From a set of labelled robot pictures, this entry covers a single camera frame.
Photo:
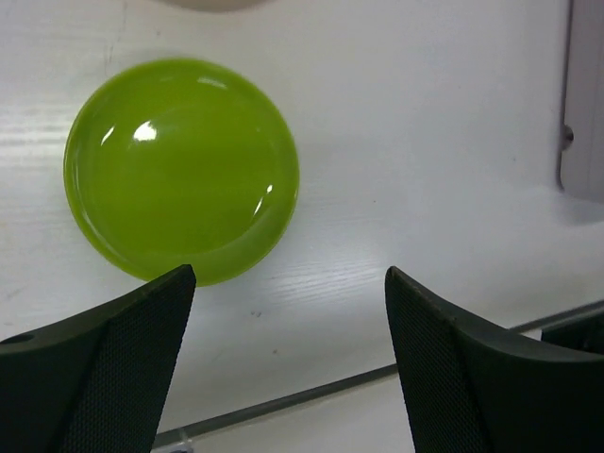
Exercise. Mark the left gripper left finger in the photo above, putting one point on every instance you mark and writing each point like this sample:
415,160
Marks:
96,381

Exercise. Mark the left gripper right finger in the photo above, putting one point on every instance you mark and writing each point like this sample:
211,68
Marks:
472,386

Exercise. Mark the green plate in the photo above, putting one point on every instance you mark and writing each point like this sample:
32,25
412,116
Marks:
181,161

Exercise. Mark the clear plastic bin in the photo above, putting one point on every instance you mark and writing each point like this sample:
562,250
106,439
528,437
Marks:
581,157

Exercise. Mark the orange plate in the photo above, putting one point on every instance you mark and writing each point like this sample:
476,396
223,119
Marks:
216,6

